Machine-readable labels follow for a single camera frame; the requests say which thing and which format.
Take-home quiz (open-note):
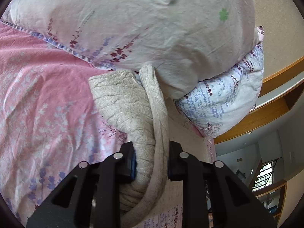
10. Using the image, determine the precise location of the beige knitted sweater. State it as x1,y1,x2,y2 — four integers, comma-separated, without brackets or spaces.
88,64,169,227

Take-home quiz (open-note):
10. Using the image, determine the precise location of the pink lavender print bedsheet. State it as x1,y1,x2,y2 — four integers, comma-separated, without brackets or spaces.
0,21,217,228

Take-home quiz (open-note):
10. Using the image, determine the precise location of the pale pink floral pillow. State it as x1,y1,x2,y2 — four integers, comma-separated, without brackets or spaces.
2,0,258,99

